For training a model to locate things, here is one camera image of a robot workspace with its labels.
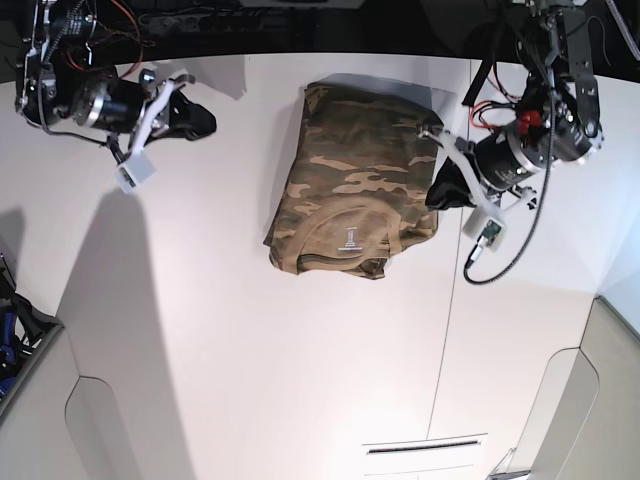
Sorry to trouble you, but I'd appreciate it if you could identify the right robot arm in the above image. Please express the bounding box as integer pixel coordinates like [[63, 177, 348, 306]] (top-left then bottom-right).
[[15, 1, 217, 148]]

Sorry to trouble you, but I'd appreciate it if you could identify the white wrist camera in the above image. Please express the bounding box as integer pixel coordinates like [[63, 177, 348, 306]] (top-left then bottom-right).
[[417, 127, 539, 254], [112, 69, 196, 194]]

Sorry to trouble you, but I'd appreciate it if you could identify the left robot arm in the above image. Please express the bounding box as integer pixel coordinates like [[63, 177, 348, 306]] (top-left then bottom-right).
[[426, 1, 604, 211]]

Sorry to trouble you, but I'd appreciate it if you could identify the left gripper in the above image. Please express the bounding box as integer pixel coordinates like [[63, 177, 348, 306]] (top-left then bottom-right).
[[425, 127, 548, 211]]

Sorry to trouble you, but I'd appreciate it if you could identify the black power strip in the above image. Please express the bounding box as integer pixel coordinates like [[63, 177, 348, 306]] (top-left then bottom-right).
[[138, 12, 261, 36]]

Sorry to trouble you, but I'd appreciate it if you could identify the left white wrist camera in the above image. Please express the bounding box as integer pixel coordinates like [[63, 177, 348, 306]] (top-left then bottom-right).
[[417, 127, 539, 254]]

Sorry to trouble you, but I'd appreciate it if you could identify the camouflage T-shirt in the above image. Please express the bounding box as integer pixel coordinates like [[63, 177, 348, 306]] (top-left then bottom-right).
[[264, 82, 443, 280]]

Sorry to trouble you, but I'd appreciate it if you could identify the blue and black equipment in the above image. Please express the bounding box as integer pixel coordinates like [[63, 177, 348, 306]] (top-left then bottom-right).
[[1, 254, 58, 401]]

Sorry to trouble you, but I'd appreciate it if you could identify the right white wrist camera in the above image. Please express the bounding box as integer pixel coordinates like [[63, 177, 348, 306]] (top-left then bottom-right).
[[112, 69, 196, 194]]

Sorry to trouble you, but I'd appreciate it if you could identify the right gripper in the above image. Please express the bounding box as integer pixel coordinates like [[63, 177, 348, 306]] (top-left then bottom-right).
[[70, 79, 217, 140]]

